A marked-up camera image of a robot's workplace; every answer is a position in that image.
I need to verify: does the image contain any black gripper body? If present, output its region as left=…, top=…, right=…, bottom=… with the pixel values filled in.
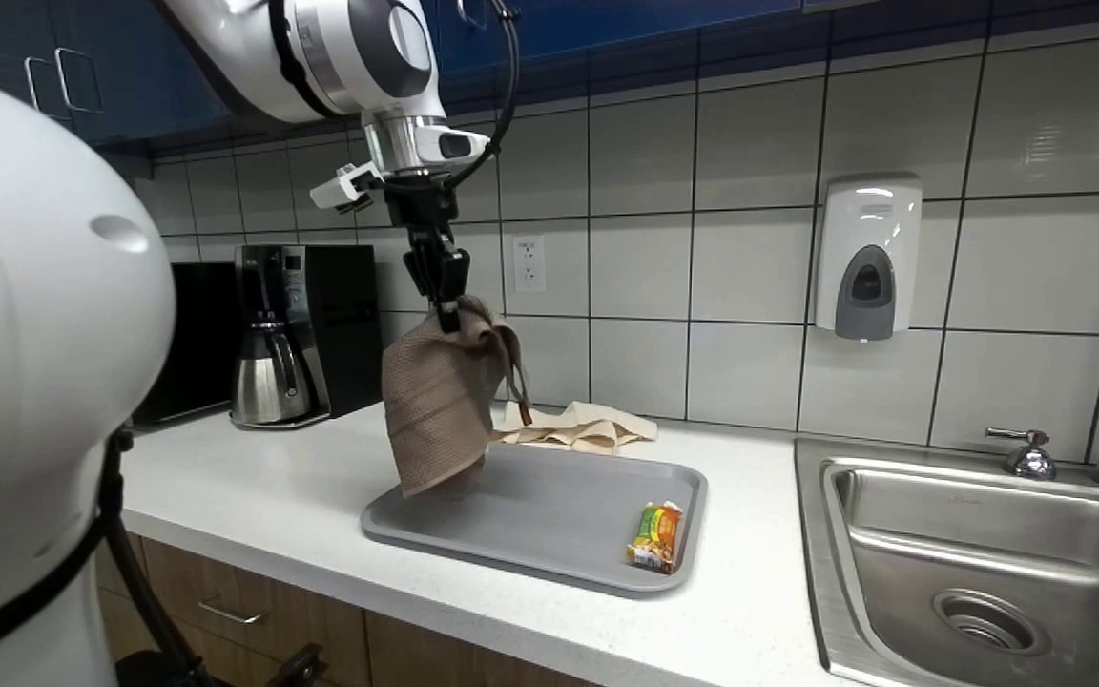
left=384, top=175, right=458, bottom=254

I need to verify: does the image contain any brown waffle towel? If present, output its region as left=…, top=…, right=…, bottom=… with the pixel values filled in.
left=383, top=298, right=529, bottom=495

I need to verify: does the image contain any cream waffle towel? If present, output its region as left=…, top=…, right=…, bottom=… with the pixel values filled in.
left=492, top=401, right=662, bottom=456

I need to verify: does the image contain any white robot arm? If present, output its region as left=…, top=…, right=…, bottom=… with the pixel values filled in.
left=160, top=0, right=490, bottom=334

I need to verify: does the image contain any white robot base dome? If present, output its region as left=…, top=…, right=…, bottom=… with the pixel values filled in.
left=0, top=68, right=178, bottom=687

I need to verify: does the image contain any black silver coffee maker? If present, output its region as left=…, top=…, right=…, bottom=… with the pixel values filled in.
left=241, top=245, right=383, bottom=428

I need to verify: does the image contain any stainless steel coffee carafe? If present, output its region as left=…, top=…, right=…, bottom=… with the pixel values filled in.
left=229, top=321, right=322, bottom=432

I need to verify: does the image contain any grey plastic tray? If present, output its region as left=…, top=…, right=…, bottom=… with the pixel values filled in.
left=359, top=442, right=707, bottom=598

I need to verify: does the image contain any yellow snack bar wrapper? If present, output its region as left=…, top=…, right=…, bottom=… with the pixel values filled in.
left=626, top=502, right=682, bottom=573

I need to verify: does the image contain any wooden drawer front left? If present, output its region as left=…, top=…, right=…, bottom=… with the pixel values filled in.
left=132, top=538, right=369, bottom=687

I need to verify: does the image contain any stainless steel sink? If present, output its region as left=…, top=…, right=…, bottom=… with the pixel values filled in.
left=795, top=442, right=1099, bottom=687

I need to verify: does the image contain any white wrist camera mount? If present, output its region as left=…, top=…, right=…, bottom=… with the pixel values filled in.
left=307, top=126, right=492, bottom=215

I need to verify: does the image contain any white wall power outlet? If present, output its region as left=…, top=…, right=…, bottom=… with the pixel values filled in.
left=510, top=236, right=547, bottom=309

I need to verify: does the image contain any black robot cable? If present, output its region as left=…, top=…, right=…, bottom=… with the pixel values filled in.
left=438, top=0, right=526, bottom=194

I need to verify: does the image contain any silver drawer handle left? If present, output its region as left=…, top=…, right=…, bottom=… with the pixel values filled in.
left=196, top=598, right=269, bottom=625

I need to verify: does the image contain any white wall soap dispenser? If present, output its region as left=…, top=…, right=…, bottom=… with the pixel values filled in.
left=816, top=175, right=925, bottom=341

